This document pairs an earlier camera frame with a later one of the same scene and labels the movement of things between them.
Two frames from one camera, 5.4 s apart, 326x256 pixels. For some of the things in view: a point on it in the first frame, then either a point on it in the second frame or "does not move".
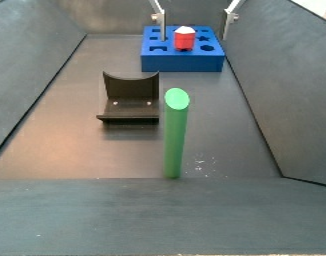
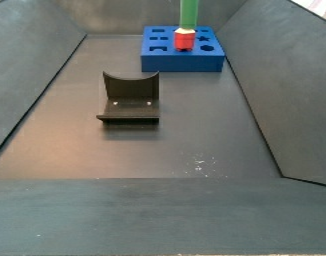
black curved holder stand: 132,100 does not move
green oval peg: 175,118 -> 188,11
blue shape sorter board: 159,57 does not move
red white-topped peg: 184,38 does not move
